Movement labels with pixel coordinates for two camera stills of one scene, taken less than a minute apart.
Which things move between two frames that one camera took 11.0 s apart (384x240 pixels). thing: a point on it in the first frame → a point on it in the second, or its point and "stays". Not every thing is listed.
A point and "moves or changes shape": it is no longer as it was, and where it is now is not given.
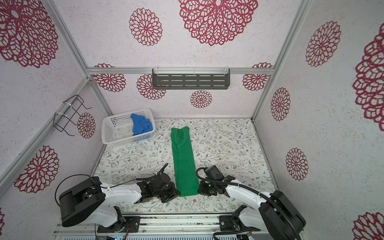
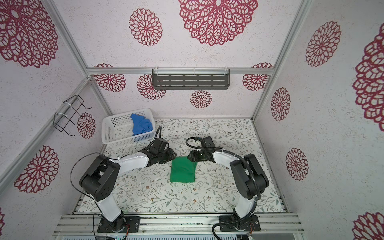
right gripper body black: [207, 188] → [199, 156]
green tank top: [187, 183] moves or changes shape
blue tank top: [140, 124] stays
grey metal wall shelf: [191, 78] stays
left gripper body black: [167, 194] → [166, 156]
